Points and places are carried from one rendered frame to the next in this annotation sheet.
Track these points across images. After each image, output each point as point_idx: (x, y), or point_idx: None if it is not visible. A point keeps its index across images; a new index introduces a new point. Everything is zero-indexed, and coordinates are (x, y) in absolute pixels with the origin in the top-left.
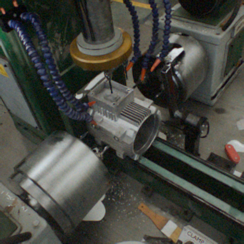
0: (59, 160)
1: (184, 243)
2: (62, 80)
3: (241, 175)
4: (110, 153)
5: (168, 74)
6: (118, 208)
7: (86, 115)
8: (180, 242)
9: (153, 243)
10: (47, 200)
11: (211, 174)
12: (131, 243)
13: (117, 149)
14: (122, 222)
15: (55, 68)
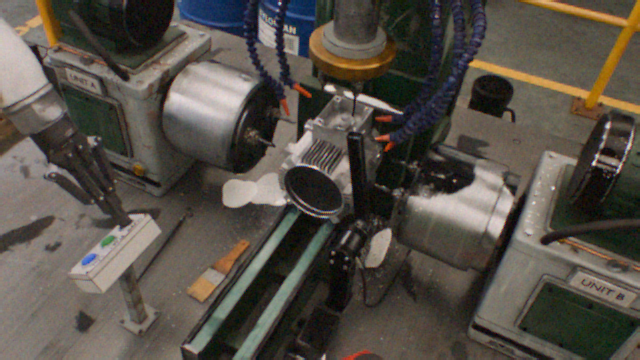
0: (217, 84)
1: (116, 200)
2: (278, 27)
3: (296, 357)
4: None
5: (351, 144)
6: (241, 220)
7: (275, 86)
8: (111, 190)
9: (49, 96)
10: (175, 92)
11: (276, 297)
12: (24, 53)
13: None
14: (221, 226)
15: (282, 10)
